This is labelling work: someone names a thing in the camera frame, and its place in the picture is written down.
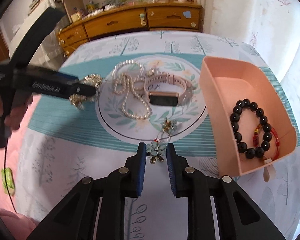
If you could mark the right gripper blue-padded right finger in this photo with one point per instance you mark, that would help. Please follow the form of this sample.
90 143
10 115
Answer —
217 206

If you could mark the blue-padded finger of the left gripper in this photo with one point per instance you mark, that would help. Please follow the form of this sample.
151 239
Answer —
59 76
51 88

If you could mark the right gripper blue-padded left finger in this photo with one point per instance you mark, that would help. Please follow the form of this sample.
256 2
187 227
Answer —
95 208

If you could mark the gold sparkly brooch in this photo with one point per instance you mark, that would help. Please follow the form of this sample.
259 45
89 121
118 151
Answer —
86 90

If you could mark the teal flower brooch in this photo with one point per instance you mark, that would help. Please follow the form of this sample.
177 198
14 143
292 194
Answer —
156 150

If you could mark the pink strap smart watch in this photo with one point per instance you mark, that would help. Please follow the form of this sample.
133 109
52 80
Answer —
166 89

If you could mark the person's left hand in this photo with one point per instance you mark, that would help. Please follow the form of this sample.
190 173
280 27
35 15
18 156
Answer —
16 116

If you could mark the white lace covered furniture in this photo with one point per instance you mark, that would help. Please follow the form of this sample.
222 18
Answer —
36 39

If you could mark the wooden dresser with drawers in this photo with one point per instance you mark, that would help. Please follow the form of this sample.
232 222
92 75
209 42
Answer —
134 17

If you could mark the white price tag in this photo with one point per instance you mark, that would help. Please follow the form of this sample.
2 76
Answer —
269 172

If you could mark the green patterned object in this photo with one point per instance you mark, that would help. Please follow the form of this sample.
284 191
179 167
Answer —
8 181

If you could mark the pink plastic tray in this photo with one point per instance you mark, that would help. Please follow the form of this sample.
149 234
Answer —
249 120

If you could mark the small green flower brooch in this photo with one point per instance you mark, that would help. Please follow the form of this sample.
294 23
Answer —
169 126

